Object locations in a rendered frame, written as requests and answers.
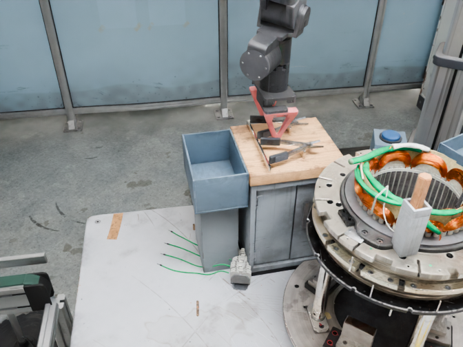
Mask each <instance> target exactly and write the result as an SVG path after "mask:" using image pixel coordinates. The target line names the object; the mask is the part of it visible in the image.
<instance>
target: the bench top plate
mask: <svg viewBox="0 0 463 347"><path fill-rule="evenodd" d="M113 215H114V213H111V214H103V215H94V216H89V217H88V220H87V222H86V227H85V237H84V243H83V252H82V258H81V268H80V273H79V283H78V289H77V295H76V305H75V310H74V321H73V326H72V336H71V342H70V347H294V345H293V344H292V342H291V340H290V338H289V335H288V333H287V329H286V327H285V322H284V318H283V312H282V302H283V296H284V292H285V287H286V285H287V282H288V280H289V278H290V277H291V274H292V273H293V272H294V271H295V269H294V270H288V271H281V272H276V273H268V274H264V275H256V276H251V283H250V285H248V287H247V289H246V291H243V290H236V289H234V288H232V283H231V281H230V269H224V270H220V271H227V272H229V273H225V272H218V273H215V274H213V275H201V274H194V273H180V272H176V271H171V270H169V269H167V268H170V269H174V270H177V271H185V272H195V273H204V272H203V268H201V267H197V266H194V265H191V264H189V263H186V262H184V261H182V260H179V259H176V258H174V257H178V258H180V259H183V260H185V261H188V262H190V263H192V264H195V265H198V266H202V263H201V259H200V257H199V256H197V255H194V254H193V253H196V254H198V255H200V253H199V250H198V246H196V245H195V244H197V240H196V228H195V217H194V207H193V205H191V206H184V207H171V208H164V209H150V210H144V211H131V212H123V218H122V222H121V227H120V230H119V234H118V237H117V240H107V236H108V233H109V231H110V227H111V223H112V218H113ZM169 230H170V231H169ZM171 231H173V232H175V233H176V234H178V235H180V236H182V237H184V238H186V239H188V240H190V241H191V242H193V243H195V244H192V243H191V242H188V241H187V240H185V239H183V238H181V237H179V236H177V235H176V234H174V233H172V232H171ZM164 242H165V243H169V244H173V245H176V246H179V247H182V248H184V249H187V250H189V251H191V252H193V253H190V252H188V251H186V250H183V249H180V248H178V247H175V246H171V245H168V244H165V243H164ZM161 253H164V254H166V255H171V256H174V257H169V256H166V255H163V254H161ZM157 263H158V264H157ZM159 264H162V265H163V266H166V267H167V268H164V267H162V266H160V265H159ZM214 272H217V271H212V272H207V273H205V274H210V273H214Z"/></svg>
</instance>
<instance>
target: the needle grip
mask: <svg viewBox="0 0 463 347"><path fill-rule="evenodd" d="M431 180H432V176H431V175H430V174H428V173H426V172H425V173H420V174H419V175H418V179H417V182H416V184H415V188H414V190H413V195H412V197H411V201H410V204H411V205H412V207H413V208H414V209H421V208H422V206H423V204H424V200H425V198H426V195H427V192H428V190H429V186H430V184H431Z"/></svg>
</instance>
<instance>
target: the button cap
mask: <svg viewBox="0 0 463 347"><path fill-rule="evenodd" d="M382 137H383V139H385V140H388V141H398V140H399V139H400V134H399V133H398V132H397V131H394V130H390V129H388V130H385V131H383V132H382Z"/></svg>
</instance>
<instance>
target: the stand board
mask: <svg viewBox="0 0 463 347"><path fill-rule="evenodd" d="M297 121H298V122H299V123H309V124H308V125H294V126H291V128H292V129H291V136H289V134H288V133H287V131H286V130H285V132H284V134H283V135H282V137H281V138H280V139H281V140H292V141H298V142H304V143H307V142H311V141H315V140H320V142H318V143H314V144H313V145H324V147H320V148H308V149H305V151H306V155H305V159H302V157H301V155H300V154H299V153H297V154H294V155H292V156H290V157H288V159H287V160H284V161H280V162H277V163H274V164H270V165H271V173H268V171H267V168H266V166H265V164H264V162H263V160H262V158H261V156H260V153H259V151H258V149H257V147H256V145H255V142H254V140H253V138H252V137H251V134H250V132H249V130H248V128H247V125H239V126H232V127H230V129H231V131H232V133H233V135H234V138H235V140H236V143H237V145H238V148H239V150H240V153H241V155H242V157H243V160H244V162H245V165H246V168H247V170H248V172H249V185H250V187H252V186H258V185H268V184H274V183H279V182H289V181H295V180H304V179H310V178H318V177H319V175H320V174H321V173H322V171H323V170H324V169H325V168H326V167H327V166H328V165H329V164H331V163H332V162H334V161H335V160H337V159H339V158H341V157H343V155H342V154H341V152H340V150H339V149H338V148H337V147H336V145H335V144H334V142H333V141H332V139H331V138H330V137H329V135H328V133H327V132H326V131H325V129H324V128H323V127H322V125H321V124H320V123H319V121H318V119H317V118H316V117H314V118H304V119H301V120H297ZM251 126H252V128H253V130H254V132H255V134H256V136H257V132H259V131H261V130H264V129H269V128H268V125H267V123H258V124H251ZM261 147H262V149H263V151H264V153H265V155H266V157H267V159H268V161H269V156H271V155H274V154H278V153H281V152H284V151H291V150H293V149H295V148H297V147H298V146H293V145H288V146H287V145H282V144H280V146H273V145H261Z"/></svg>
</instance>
